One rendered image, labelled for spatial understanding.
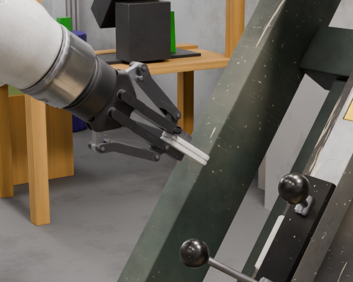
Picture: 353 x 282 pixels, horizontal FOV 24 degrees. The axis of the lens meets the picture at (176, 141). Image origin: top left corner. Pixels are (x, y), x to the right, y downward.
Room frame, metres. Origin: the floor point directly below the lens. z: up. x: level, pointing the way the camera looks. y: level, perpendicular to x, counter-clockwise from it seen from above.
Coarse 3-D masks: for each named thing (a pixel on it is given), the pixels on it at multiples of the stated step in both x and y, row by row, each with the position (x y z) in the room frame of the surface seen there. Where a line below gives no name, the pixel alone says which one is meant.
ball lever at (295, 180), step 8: (288, 176) 0.91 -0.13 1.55; (296, 176) 0.91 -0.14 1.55; (304, 176) 0.92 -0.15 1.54; (280, 184) 0.91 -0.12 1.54; (288, 184) 0.90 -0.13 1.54; (296, 184) 0.90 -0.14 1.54; (304, 184) 0.90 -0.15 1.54; (280, 192) 0.91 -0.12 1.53; (288, 192) 0.90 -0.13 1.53; (296, 192) 0.90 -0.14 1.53; (304, 192) 0.90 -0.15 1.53; (288, 200) 0.90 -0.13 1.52; (296, 200) 0.90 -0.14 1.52; (304, 200) 0.91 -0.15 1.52; (312, 200) 1.00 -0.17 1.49; (296, 208) 1.00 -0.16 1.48; (304, 208) 0.99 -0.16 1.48
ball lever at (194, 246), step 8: (192, 240) 0.96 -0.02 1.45; (200, 240) 0.96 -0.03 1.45; (184, 248) 0.95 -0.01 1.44; (192, 248) 0.95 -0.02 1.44; (200, 248) 0.95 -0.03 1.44; (208, 248) 0.96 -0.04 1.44; (184, 256) 0.95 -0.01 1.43; (192, 256) 0.94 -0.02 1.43; (200, 256) 0.94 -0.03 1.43; (208, 256) 0.95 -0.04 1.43; (184, 264) 0.95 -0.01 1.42; (192, 264) 0.94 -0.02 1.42; (200, 264) 0.94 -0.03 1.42; (208, 264) 0.96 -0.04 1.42; (216, 264) 0.96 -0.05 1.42; (224, 264) 0.96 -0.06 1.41; (224, 272) 0.96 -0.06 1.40; (232, 272) 0.96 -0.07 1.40; (240, 272) 0.96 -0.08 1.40; (240, 280) 0.96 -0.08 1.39; (248, 280) 0.96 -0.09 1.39; (256, 280) 0.96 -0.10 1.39; (264, 280) 0.96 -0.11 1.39
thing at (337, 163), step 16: (352, 96) 1.08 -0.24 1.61; (336, 128) 1.06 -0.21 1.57; (352, 128) 1.04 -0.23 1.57; (336, 144) 1.05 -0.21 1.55; (352, 144) 1.03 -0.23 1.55; (320, 160) 1.05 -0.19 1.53; (336, 160) 1.03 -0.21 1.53; (352, 160) 1.02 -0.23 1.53; (320, 176) 1.03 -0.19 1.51; (336, 176) 1.01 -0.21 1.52; (352, 176) 1.02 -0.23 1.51; (336, 192) 1.00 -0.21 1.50; (352, 192) 1.02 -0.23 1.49; (336, 208) 1.00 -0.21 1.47; (320, 224) 0.99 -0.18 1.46; (336, 224) 1.00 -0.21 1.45; (320, 240) 0.99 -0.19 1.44; (304, 256) 0.97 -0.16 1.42; (320, 256) 0.99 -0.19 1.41; (304, 272) 0.97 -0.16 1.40
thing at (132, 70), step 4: (136, 64) 1.02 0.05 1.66; (128, 68) 1.02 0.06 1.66; (132, 68) 1.01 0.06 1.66; (136, 68) 1.02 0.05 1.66; (128, 72) 1.01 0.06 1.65; (132, 72) 1.01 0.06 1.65; (136, 72) 1.02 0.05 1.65; (132, 76) 1.01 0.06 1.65; (136, 76) 1.02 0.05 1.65; (140, 76) 1.01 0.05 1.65; (132, 80) 1.02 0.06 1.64; (136, 80) 1.02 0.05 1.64; (140, 80) 1.01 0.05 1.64
